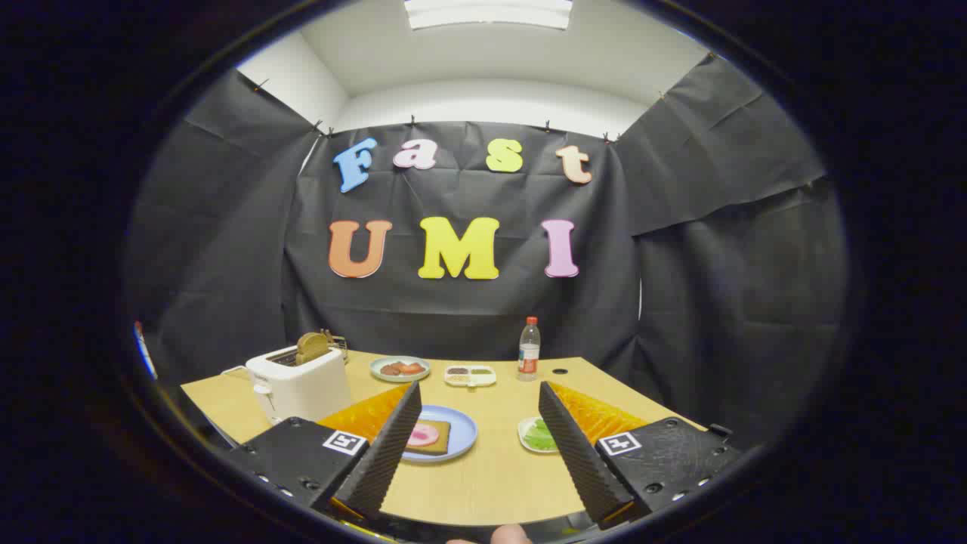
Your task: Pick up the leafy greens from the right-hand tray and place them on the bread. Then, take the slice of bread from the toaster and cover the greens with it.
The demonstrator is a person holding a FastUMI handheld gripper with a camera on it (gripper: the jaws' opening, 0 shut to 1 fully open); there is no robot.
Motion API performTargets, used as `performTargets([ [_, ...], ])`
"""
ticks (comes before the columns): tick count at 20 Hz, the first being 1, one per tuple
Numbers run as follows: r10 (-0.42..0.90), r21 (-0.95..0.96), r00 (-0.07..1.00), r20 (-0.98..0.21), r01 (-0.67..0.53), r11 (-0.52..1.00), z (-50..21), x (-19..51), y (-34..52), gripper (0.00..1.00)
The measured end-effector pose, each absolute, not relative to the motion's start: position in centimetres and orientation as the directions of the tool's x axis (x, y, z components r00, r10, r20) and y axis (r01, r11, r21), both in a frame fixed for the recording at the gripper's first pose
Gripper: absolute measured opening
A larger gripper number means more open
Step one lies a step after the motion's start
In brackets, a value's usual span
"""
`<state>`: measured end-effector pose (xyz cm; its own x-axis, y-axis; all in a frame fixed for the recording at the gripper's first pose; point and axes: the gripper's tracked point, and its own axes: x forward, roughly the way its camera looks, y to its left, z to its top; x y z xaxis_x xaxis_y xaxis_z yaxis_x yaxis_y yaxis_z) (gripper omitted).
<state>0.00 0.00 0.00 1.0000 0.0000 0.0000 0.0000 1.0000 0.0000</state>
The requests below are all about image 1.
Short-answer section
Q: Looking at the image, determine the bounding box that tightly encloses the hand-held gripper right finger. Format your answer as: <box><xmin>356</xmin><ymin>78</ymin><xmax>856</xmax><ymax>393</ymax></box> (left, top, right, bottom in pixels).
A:
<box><xmin>538</xmin><ymin>380</ymin><xmax>745</xmax><ymax>530</ymax></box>

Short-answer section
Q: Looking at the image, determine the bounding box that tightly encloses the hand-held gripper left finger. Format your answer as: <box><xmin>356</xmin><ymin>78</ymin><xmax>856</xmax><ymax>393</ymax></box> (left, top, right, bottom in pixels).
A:
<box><xmin>227</xmin><ymin>380</ymin><xmax>424</xmax><ymax>522</ymax></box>

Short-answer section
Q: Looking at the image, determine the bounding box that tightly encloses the green lettuce leaf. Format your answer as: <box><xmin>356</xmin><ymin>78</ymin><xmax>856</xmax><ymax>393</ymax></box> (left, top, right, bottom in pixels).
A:
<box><xmin>524</xmin><ymin>420</ymin><xmax>558</xmax><ymax>452</ymax></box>

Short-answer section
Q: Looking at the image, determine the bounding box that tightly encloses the brown bread slice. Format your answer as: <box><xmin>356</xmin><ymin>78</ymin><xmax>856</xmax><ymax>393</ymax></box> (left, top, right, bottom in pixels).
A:
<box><xmin>295</xmin><ymin>331</ymin><xmax>332</xmax><ymax>366</ymax></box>

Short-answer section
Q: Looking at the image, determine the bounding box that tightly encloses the white square plate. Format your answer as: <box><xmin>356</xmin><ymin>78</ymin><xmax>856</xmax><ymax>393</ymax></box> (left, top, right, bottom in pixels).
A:
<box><xmin>517</xmin><ymin>416</ymin><xmax>564</xmax><ymax>454</ymax></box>

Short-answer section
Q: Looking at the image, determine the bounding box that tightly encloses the square toast slice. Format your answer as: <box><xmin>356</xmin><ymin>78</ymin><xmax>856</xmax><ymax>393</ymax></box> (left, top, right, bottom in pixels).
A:
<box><xmin>404</xmin><ymin>419</ymin><xmax>452</xmax><ymax>456</ymax></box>

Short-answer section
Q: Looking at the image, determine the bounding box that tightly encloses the blue round plate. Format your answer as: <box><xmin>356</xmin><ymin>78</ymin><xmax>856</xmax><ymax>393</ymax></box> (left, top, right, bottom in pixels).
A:
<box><xmin>400</xmin><ymin>405</ymin><xmax>478</xmax><ymax>463</ymax></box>

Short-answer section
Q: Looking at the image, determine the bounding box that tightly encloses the pale green round plate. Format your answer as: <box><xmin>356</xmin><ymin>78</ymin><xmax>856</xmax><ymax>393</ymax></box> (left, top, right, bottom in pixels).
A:
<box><xmin>369</xmin><ymin>356</ymin><xmax>431</xmax><ymax>384</ymax></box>

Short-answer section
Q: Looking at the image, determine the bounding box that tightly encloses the white toaster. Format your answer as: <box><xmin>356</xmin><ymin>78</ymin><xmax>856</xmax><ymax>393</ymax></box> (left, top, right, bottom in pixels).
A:
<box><xmin>246</xmin><ymin>344</ymin><xmax>353</xmax><ymax>425</ymax></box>

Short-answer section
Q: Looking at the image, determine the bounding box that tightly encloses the clear bottle with red cap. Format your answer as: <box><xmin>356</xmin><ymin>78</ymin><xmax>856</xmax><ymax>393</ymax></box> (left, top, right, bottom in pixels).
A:
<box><xmin>517</xmin><ymin>317</ymin><xmax>542</xmax><ymax>382</ymax></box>

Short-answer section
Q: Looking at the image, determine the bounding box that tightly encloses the white divided condiment tray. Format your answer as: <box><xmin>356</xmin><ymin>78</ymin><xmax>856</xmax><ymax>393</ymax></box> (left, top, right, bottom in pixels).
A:
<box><xmin>443</xmin><ymin>365</ymin><xmax>497</xmax><ymax>388</ymax></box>

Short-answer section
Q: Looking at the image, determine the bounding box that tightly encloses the black backdrop cloth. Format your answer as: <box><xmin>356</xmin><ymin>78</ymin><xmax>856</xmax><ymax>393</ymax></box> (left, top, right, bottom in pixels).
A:
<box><xmin>125</xmin><ymin>53</ymin><xmax>847</xmax><ymax>447</ymax></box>

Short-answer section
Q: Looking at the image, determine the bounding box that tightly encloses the ceiling light panel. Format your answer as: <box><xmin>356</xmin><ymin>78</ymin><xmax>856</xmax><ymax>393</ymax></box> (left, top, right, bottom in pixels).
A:
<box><xmin>404</xmin><ymin>0</ymin><xmax>573</xmax><ymax>31</ymax></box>

